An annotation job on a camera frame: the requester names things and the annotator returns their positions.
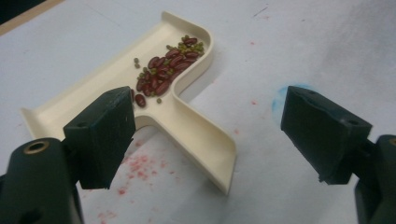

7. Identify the cream plastic dustpan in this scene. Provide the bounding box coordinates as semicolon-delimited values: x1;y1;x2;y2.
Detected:
20;10;237;197

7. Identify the pile of red and green beans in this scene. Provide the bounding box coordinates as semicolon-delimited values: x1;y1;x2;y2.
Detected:
130;34;206;109

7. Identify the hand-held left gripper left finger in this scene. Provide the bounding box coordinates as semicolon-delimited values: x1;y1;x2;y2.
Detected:
63;86;137;190

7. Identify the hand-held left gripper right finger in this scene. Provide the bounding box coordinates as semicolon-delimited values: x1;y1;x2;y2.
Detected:
280;85;374;186

